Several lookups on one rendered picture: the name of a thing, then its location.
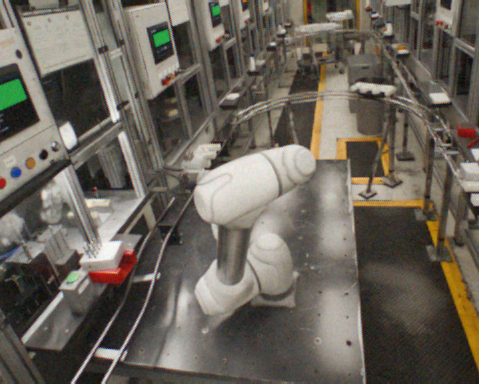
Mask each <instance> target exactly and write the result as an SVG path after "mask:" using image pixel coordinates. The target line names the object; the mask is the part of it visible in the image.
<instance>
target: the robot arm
mask: <svg viewBox="0 0 479 384"><path fill-rule="evenodd" d="M315 164H316V162H315V158H314V156H313V154H312V153H311V152H310V151H309V150H308V149H306V148H304V147H302V146H298V145H288V146H285V147H281V148H275V149H270V150H266V151H262V152H259V153H256V154H253V155H248V156H243V157H241V158H238V159H235V160H233V161H230V162H228V163H226V164H224V165H221V166H219V168H217V169H215V170H214V171H200V172H199V173H187V172H186V171H185V166H176V165H169V164H163V166H162V167H161V169H156V170H155V171H149V172H148V173H147V175H162V174H165V175H168V176H171V177H174V178H176V179H177V180H179V182H180V185H177V186H175V187H173V188H171V189H170V188H169V187H154V188H153V189H152V192H160V193H166V194H167V195H169V196H170V197H176V196H182V195H187V196H189V195H190V193H191V191H190V190H194V202H195V206H196V208H197V212H198V214H199V215H200V217H201V218H202V219H203V220H205V221H207V222H208V223H210V224H212V229H213V234H214V236H215V238H216V239H217V259H216V260H215V262H214V263H213V264H212V266H211V268H210V269H209V271H208V272H207V273H206V275H205V276H204V277H201V278H200V280H199V281H198V283H197V285H196V287H195V291H194V293H195V296H196V298H197V300H198V303H199V305H201V307H202V309H203V311H204V313H205V314H209V315H211V316H215V315H222V314H226V313H228V312H230V311H232V310H234V309H236V308H237V307H239V306H241V305H243V304H244V303H246V302H247V301H250V300H251V299H252V300H251V304H252V306H254V307H257V306H271V307H283V308H288V309H291V310H292V309H294V308H295V301H294V299H295V291H297V283H298V280H299V278H300V276H299V273H297V272H294V273H292V265H293V261H291V256H290V252H289V249H288V247H287V245H286V244H285V243H284V242H283V240H282V239H281V238H280V237H279V236H278V235H276V234H273V233H264V234H262V235H260V236H258V237H257V238H256V239H255V240H254V241H253V242H252V244H251V247H250V248H249V246H250V240H251V234H252V228H253V224H254V223H255V222H256V221H257V219H258V218H259V216H260V215H261V214H262V213H263V210H264V209H265V208H266V207H267V204H268V203H270V202H271V201H273V200H275V199H277V198H278V197H280V196H282V195H284V194H286V193H287V192H290V191H291V190H293V189H295V188H296V187H297V186H298V185H300V184H304V183H306V182H307V181H308V180H309V179H310V178H311V177H312V175H313V174H314V172H315V169H316V165H315ZM176 172H180V173H176ZM181 173H183V174H181ZM182 188H185V189H186V190H182V191H177V190H179V189H182ZM174 191H176V192H174Z"/></svg>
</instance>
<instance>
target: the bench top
mask: <svg viewBox="0 0 479 384"><path fill-rule="evenodd" d="M315 162H316V164H315V165H316V169H315V172H314V174H313V175H312V177H311V178H310V179H309V180H308V181H307V182H306V183H304V184H300V185H298V186H297V187H296V188H295V189H293V190H291V191H290V192H287V193H286V194H284V195H282V196H280V197H278V198H277V199H275V200H273V201H271V202H270V203H268V204H267V207H266V208H265V209H264V210H263V213H262V214H261V215H260V216H259V218H258V219H257V221H256V222H255V223H254V224H253V228H252V234H251V240H250V246H249V248H250V247H251V244H252V242H253V241H254V240H255V239H256V238H257V237H258V236H260V235H262V234H264V233H273V234H276V235H278V236H279V237H280V238H281V239H282V240H283V242H284V243H285V244H286V245H287V247H288V249H289V252H290V256H291V261H293V265H292V273H294V272H297V273H299V276H300V278H299V280H298V283H297V291H295V299H294V301H295V308H294V309H292V310H291V309H288V308H283V307H271V306H257V307H254V306H252V304H251V300H252V299H251V300H250V301H247V302H246V303H244V304H243V305H241V306H239V307H237V308H236V309H234V310H232V311H230V312H228V313H226V314H222V315H215V316H211V315H209V314H205V313H204V311H203V309H202V307H201V305H199V303H198V300H197V298H196V296H195V293H194V291H195V287H196V285H197V283H198V281H199V280H200V278H201V277H204V276H205V275H206V273H207V272H208V271H209V269H210V268H211V266H212V264H213V263H214V262H215V260H216V259H217V239H216V238H215V236H214V234H213V229H212V224H210V223H208V222H207V221H205V220H203V219H202V218H201V217H200V215H199V214H198V212H197V208H196V206H195V202H194V196H193V198H192V200H191V201H190V203H189V205H188V206H187V208H186V210H185V212H184V214H183V216H182V217H181V219H180V220H179V222H178V223H179V227H178V232H179V236H180V239H181V240H182V241H183V244H182V245H166V246H165V249H164V252H163V255H162V259H161V262H160V266H159V272H158V274H159V273H160V274H161V275H160V279H158V280H156V283H155V287H154V290H153V293H152V296H150V297H151V299H149V302H148V305H147V307H146V309H145V312H144V314H143V316H142V318H141V320H140V322H139V324H138V326H137V327H136V329H135V331H134V333H133V335H132V337H131V339H130V340H129V342H128V344H127V346H126V348H125V350H124V351H127V353H126V355H125V357H124V359H123V361H120V360H119V361H118V363H117V364H116V367H124V368H132V369H140V370H148V371H156V372H162V373H163V374H171V375H179V376H186V377H195V378H203V379H210V380H218V381H226V382H233V383H241V384H366V380H365V367H364V354H363V341H362V328H361V319H362V315H361V302H360V289H359V275H358V262H357V252H356V239H355V226H354V210H353V197H352V184H351V171H350V159H315ZM162 240H163V238H162V235H161V231H159V228H158V229H157V230H156V232H155V233H154V235H153V236H152V238H151V239H150V241H149V242H148V244H147V245H146V247H145V248H144V250H143V251H142V253H141V256H140V259H139V261H138V264H137V267H136V271H135V275H134V277H137V276H144V275H151V274H154V270H155V266H157V263H156V262H158V258H159V255H160V251H161V248H162V246H163V244H162ZM132 269H133V267H132V268H131V270H130V271H129V273H128V274H127V277H126V278H125V280H124V282H123V283H122V285H120V287H119V288H118V290H117V291H116V293H115V294H114V296H113V297H112V299H111V300H110V302H109V303H108V305H107V306H106V308H105V309H104V311H103V312H102V314H101V315H100V317H99V318H98V320H97V321H96V323H95V324H94V326H93V327H92V329H91V330H90V332H89V333H88V335H87V336H86V338H85V339H84V341H83V342H82V344H81V345H80V347H79V348H78V350H77V351H76V353H75V354H74V357H75V358H77V359H78V361H79V362H85V360H86V359H87V357H88V356H89V354H90V352H91V351H92V349H93V348H94V346H95V345H96V343H97V341H98V340H99V338H100V337H101V335H102V333H103V332H104V330H105V329H106V327H107V325H108V324H109V322H110V321H111V319H112V317H113V316H114V314H115V312H116V310H117V308H118V307H119V304H120V302H121V300H122V298H123V296H124V293H125V291H126V288H127V285H128V281H129V278H130V276H131V272H132ZM151 282H152V280H150V281H144V282H137V283H132V284H131V287H130V289H129V292H128V295H127V297H126V300H125V302H124V304H123V306H122V308H121V310H120V312H119V314H118V316H117V318H116V319H115V321H114V323H113V324H112V326H111V328H110V329H109V331H108V332H107V334H106V336H105V337H104V339H103V341H102V342H101V344H100V346H99V347H98V348H102V349H111V350H120V349H121V347H122V345H123V343H124V341H125V340H126V338H127V336H128V334H129V332H130V331H131V329H132V327H133V325H134V323H135V321H136V320H137V318H138V316H139V314H140V312H141V310H142V307H143V305H144V303H145V300H146V297H147V295H148V292H149V288H150V285H151ZM347 341H349V342H350V343H351V345H350V346H347V345H346V342H347ZM315 368H318V369H319V372H318V373H315V372H314V369H315Z"/></svg>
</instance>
